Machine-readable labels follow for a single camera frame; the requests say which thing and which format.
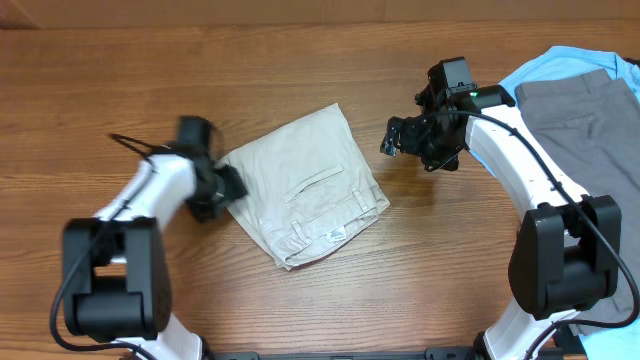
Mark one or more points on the light blue shirt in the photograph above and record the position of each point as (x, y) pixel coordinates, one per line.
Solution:
(561, 62)

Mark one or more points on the beige shorts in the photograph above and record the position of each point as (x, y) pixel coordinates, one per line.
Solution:
(310, 189)

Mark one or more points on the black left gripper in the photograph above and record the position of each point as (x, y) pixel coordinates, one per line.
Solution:
(239, 190)

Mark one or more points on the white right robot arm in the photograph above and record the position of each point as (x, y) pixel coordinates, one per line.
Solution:
(566, 255)

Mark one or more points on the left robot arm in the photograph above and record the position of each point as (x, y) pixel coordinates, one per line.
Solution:
(116, 290)

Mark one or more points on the grey garment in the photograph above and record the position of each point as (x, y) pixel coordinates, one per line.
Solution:
(589, 125)

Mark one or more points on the cardboard backdrop panel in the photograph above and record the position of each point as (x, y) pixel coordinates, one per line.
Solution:
(86, 14)

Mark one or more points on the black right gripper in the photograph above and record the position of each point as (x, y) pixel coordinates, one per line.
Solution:
(449, 159)

